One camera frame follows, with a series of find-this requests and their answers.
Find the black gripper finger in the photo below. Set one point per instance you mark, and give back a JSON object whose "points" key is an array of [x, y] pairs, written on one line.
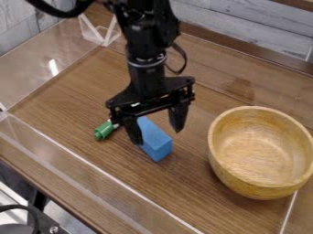
{"points": [[133, 129], [178, 116]]}

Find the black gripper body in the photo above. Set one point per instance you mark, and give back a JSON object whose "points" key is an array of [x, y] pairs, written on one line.
{"points": [[150, 93]]}

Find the blue foam block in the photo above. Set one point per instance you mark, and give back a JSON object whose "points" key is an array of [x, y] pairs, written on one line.
{"points": [[157, 142]]}

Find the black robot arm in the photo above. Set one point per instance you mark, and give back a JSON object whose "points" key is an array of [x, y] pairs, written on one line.
{"points": [[150, 28]]}

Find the brown wooden bowl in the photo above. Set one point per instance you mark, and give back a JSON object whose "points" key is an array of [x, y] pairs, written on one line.
{"points": [[260, 152]]}

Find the green white dry-erase marker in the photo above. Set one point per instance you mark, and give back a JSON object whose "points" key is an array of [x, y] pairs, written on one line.
{"points": [[103, 130]]}

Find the clear acrylic tray wall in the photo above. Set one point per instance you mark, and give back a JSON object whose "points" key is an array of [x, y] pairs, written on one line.
{"points": [[57, 79]]}

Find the black metal table bracket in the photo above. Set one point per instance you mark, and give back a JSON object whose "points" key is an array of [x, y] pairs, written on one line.
{"points": [[38, 219]]}

